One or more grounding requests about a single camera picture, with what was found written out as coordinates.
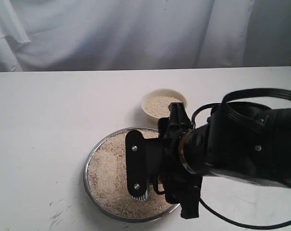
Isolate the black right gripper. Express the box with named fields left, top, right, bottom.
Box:
left=158, top=103, right=202, bottom=219

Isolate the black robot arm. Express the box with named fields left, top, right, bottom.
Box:
left=159, top=102, right=291, bottom=219

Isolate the small cream ceramic bowl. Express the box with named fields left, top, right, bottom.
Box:
left=141, top=89, right=187, bottom=123

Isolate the large steel rice plate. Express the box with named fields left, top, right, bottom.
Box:
left=83, top=128, right=180, bottom=223

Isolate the white backdrop cloth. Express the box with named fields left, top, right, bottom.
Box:
left=0, top=0, right=291, bottom=72

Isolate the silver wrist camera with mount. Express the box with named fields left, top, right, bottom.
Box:
left=125, top=129, right=169, bottom=201

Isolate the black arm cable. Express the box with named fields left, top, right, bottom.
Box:
left=191, top=88, right=291, bottom=228

